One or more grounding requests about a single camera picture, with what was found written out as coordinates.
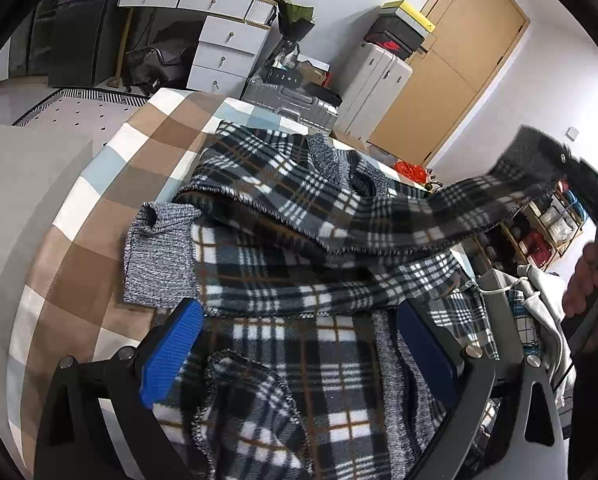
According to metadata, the red plastic bag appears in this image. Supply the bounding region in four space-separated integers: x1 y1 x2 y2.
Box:
394 161 430 183

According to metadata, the dark glass wardrobe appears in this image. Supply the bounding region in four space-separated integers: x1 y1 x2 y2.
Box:
9 0 54 78

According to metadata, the black shoe box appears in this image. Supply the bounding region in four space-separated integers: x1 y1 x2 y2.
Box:
364 12 426 61

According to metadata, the shoe rack with shoes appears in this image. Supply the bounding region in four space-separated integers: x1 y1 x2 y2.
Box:
474 180 592 281

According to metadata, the white drawer desk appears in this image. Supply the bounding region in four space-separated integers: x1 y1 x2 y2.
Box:
111 0 278 96

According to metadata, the black refrigerator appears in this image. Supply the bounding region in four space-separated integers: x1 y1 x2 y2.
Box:
49 0 124 87

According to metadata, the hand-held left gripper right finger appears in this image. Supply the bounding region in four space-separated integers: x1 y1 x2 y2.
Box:
395 300 570 480

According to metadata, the small cardboard box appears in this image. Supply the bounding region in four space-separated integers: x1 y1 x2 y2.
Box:
299 61 330 86

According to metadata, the white suitcase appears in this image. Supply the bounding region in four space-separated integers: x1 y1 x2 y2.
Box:
336 42 414 143

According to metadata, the silver suitcase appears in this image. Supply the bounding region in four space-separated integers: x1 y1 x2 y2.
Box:
241 77 340 133

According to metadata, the small black box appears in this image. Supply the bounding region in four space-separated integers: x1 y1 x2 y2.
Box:
268 68 304 86

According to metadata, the black tray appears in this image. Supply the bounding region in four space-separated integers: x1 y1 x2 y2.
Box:
304 85 342 107

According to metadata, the yellow shoe box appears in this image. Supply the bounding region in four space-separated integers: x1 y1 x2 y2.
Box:
381 1 437 36

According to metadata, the person's right hand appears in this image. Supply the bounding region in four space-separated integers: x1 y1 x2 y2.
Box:
563 244 598 320

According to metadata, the blue checked cloth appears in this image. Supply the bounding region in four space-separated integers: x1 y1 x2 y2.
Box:
509 290 538 358

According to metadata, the brown blue checkered bed sheet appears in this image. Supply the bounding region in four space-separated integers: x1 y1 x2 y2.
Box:
6 87 480 461

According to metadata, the black wrapped flower bouquet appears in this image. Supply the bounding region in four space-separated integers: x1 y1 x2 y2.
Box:
278 0 316 43

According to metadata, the plaid fleece grey knit jacket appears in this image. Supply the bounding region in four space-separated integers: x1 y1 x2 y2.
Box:
124 120 567 480

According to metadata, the wooden door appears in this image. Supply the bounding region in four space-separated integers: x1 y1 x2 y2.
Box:
369 0 530 166

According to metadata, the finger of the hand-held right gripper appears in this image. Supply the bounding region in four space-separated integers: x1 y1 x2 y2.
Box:
539 130 592 201

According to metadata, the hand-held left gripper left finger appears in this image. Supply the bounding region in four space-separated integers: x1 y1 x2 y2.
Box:
35 298 214 480

